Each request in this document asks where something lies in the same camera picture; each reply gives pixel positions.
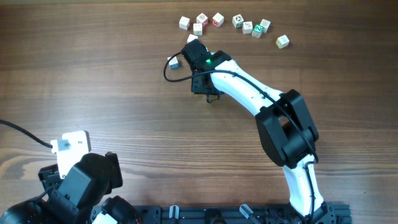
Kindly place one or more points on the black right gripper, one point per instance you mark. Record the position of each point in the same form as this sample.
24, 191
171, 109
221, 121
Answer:
196, 89

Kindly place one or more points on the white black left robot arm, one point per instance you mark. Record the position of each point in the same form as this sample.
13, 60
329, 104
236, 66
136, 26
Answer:
72, 201

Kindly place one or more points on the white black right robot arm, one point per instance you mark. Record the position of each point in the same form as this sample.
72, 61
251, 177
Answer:
286, 129

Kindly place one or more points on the wooden block blue side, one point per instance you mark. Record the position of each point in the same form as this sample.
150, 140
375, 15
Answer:
173, 63

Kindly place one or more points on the plain wooden block upper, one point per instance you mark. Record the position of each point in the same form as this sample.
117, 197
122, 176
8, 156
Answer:
197, 29

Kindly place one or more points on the wooden block far left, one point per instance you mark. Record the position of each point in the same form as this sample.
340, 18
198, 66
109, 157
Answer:
184, 23

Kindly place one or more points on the wooden block red side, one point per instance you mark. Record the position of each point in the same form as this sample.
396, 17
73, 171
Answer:
202, 19

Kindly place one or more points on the wooden block red letter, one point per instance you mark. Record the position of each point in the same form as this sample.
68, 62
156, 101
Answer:
217, 19

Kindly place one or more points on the wooden block black symbol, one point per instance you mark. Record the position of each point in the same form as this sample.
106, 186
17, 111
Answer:
237, 21

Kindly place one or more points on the wooden block grey figure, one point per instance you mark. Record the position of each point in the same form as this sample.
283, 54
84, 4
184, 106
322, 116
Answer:
247, 27

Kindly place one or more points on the wooden block green Z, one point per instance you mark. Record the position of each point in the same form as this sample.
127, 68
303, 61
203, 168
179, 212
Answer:
257, 31

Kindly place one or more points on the wooden block grid pattern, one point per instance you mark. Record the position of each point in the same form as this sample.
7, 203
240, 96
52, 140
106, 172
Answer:
265, 24

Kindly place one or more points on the wooden block yellow side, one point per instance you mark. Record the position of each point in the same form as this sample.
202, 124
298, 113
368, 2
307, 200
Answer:
282, 41

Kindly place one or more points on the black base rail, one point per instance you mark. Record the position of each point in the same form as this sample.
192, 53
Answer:
328, 214

